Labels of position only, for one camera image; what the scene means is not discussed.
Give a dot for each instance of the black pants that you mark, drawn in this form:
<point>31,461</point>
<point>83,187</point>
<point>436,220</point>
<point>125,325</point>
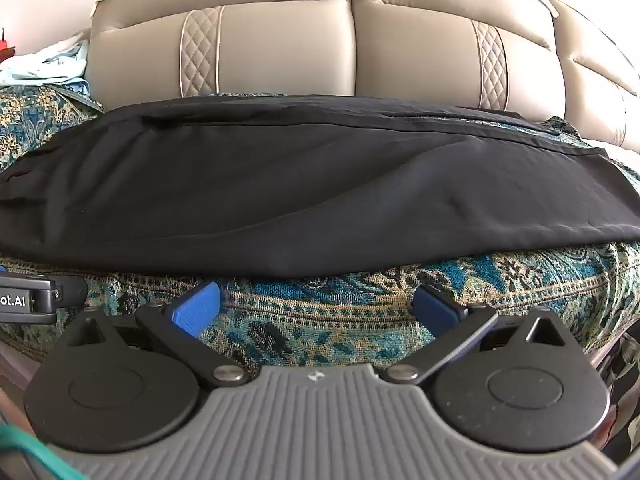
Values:
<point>310,190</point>

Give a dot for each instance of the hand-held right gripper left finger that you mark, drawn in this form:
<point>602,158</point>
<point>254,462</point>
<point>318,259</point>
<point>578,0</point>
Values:
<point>196,307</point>

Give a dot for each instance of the teal gold patterned blanket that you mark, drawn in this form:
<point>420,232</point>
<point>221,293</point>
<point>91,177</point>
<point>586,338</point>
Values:
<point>325,312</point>

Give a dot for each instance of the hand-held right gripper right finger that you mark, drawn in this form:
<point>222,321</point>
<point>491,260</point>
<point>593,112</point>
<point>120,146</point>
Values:
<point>431,306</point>

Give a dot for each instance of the light blue cloth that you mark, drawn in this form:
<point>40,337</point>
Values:
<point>45,66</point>

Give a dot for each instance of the beige leather sofa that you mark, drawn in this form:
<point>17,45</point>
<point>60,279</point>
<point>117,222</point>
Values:
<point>280,35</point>

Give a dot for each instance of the red object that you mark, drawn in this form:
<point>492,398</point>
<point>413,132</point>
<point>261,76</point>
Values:
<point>5,50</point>

